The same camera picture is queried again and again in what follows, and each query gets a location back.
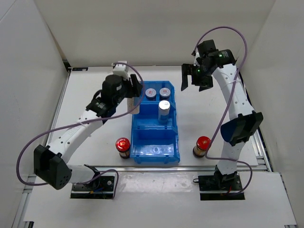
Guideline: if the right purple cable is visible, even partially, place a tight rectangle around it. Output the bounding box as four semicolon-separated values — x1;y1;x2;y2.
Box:
192;26;253;196

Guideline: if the white-lid spice jar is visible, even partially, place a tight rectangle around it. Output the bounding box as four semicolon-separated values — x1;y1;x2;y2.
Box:
159;87;171;101
145;88;157;101

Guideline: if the red-lid sauce jar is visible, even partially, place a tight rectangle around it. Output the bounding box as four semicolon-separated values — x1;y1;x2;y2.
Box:
192;136;211;158
115;137;131;159

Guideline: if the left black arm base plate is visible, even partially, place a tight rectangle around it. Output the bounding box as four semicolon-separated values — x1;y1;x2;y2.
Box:
70;172;117;200

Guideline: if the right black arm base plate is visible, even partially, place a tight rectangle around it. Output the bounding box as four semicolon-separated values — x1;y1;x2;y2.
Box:
192;174;245;201

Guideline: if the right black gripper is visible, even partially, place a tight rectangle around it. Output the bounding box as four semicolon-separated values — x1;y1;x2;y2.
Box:
181;64;213;92

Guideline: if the silver-lid blue-label bottle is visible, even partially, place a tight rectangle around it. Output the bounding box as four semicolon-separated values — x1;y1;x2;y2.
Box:
158;100;171;124
127;97;140;114

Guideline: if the near blue storage bin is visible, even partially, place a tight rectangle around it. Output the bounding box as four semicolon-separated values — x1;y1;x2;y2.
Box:
130;128;180;164

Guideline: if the right red-lid sauce jar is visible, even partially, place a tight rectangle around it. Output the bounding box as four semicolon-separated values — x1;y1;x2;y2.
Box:
192;136;211;158

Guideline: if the left black logo label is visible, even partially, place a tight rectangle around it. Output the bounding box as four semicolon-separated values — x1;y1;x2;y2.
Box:
72;67;88;71

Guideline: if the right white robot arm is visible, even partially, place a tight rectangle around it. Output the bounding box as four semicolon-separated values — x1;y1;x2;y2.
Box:
181;40;263;190

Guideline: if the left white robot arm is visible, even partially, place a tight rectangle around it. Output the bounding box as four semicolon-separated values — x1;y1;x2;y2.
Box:
34;74;143;190

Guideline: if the left red-lid sauce jar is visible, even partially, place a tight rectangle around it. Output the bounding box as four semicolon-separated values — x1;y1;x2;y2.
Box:
115;137;131;159

